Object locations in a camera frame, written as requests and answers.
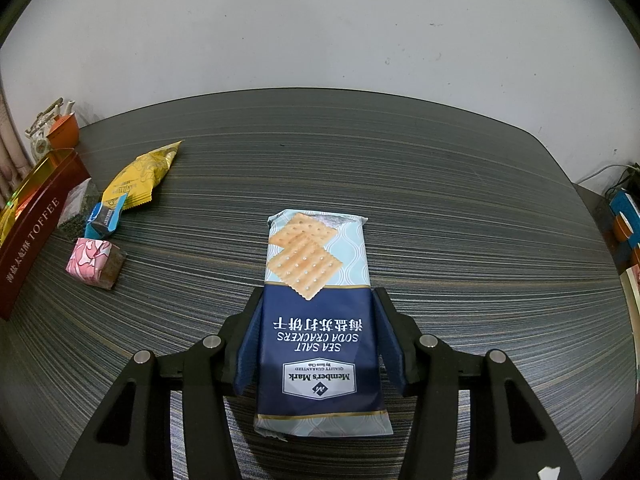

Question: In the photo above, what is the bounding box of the blue soda crackers pack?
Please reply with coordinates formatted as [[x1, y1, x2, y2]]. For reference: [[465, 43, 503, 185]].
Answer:
[[254, 209, 393, 440]]

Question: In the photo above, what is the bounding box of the yellow Wan Li Yuan packet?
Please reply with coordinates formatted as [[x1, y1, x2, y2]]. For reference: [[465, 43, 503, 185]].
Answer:
[[102, 141, 181, 210]]

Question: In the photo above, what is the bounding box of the pink wrapped snack cube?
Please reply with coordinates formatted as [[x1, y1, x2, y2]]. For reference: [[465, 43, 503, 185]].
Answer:
[[65, 237, 126, 290]]

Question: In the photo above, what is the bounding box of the small blue snack packet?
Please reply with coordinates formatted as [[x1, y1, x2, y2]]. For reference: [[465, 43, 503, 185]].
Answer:
[[84, 194, 128, 240]]

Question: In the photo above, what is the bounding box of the red gold toffee tin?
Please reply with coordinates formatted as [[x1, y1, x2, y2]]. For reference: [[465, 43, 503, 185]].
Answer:
[[1, 148, 89, 321]]

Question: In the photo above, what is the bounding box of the grey tea leaf packet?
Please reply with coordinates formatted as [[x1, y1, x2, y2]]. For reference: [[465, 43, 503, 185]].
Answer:
[[58, 178, 102, 240]]

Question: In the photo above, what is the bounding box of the books stack at right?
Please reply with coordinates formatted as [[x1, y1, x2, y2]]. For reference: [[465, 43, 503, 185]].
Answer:
[[606, 187, 640, 326]]

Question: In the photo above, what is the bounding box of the orange lidded tea cup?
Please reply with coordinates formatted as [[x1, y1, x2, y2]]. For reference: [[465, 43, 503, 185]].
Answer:
[[47, 113, 79, 150]]

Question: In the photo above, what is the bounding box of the porcelain floral teapot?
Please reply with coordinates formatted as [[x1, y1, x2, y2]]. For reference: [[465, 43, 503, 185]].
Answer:
[[25, 96, 75, 162]]

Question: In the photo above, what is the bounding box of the grey cable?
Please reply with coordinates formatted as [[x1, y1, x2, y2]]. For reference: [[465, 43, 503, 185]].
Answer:
[[574, 160, 640, 198]]

